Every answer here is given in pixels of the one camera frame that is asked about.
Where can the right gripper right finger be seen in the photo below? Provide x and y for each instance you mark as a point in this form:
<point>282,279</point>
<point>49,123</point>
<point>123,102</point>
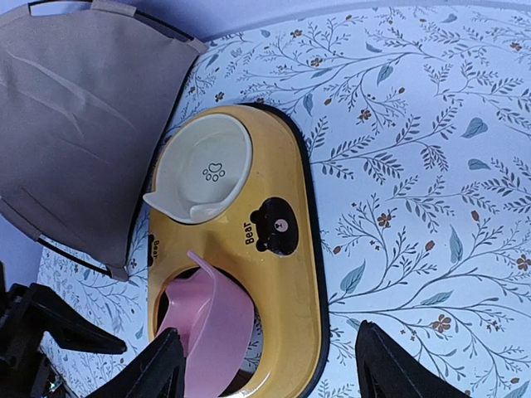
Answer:
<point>385,369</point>

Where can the cream pet bowl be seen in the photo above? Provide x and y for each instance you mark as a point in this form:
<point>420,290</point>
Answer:
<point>202,169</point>

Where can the beige fabric pet tent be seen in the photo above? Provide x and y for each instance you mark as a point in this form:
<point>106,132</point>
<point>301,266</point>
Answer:
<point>85,99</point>

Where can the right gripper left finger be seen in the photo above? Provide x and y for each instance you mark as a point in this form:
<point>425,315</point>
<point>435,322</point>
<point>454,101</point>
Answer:
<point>158,371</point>

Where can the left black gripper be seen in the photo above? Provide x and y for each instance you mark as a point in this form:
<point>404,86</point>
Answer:
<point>23,366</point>

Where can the pink pet bowl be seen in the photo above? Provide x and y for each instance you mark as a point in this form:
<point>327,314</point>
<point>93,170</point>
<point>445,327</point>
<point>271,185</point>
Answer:
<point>214,317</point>

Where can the yellow pet bowl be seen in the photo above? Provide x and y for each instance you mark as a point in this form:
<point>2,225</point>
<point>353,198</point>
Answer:
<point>267,241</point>

